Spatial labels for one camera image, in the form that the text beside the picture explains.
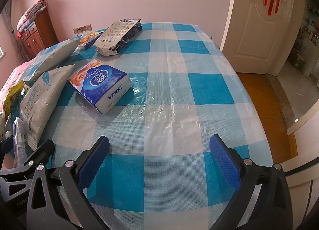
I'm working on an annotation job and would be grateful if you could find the pink bed blanket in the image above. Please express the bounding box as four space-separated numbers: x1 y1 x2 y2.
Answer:
0 61 38 126

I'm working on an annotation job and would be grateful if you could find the shelf with small goods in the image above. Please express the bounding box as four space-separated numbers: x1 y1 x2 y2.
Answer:
296 3 319 53

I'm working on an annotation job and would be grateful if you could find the grey wet wipes packet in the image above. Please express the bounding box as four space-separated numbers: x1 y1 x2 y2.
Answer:
24 38 81 87
19 64 76 149

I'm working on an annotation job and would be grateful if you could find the yellow blue snack packet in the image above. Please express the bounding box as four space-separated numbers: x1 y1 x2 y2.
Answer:
78 31 105 49

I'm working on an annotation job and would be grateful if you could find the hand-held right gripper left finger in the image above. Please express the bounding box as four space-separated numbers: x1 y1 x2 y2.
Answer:
26 135 117 230

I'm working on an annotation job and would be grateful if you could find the wall socket strip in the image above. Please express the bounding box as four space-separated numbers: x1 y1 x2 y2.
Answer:
73 24 93 34

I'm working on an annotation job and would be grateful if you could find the white milk carton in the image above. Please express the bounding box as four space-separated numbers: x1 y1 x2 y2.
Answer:
93 19 143 56

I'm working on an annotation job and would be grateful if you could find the white blue small packet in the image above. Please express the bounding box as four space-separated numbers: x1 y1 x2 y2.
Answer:
12 118 28 164

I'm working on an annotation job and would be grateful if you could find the brown wooden cabinet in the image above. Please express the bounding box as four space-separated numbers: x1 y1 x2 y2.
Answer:
19 10 59 58

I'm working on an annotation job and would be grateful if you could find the blue checkered tablecloth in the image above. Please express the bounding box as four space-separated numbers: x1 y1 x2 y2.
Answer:
5 22 275 230

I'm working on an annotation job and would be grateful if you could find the blue tissue pack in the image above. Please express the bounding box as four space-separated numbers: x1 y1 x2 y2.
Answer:
68 59 132 114

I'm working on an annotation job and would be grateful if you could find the grey curtain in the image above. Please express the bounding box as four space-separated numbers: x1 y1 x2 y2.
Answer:
2 0 24 56

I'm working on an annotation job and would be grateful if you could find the stack of folded blankets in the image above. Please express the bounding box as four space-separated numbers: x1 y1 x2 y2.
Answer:
16 0 48 32

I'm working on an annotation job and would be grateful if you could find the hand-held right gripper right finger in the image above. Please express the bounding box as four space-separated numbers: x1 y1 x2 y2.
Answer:
209 134 292 230

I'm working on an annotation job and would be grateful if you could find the white door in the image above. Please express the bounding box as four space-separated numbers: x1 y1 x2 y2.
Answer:
219 0 307 77

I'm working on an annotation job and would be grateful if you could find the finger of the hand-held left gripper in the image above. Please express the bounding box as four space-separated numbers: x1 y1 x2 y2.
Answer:
0 135 14 157
15 140 55 171

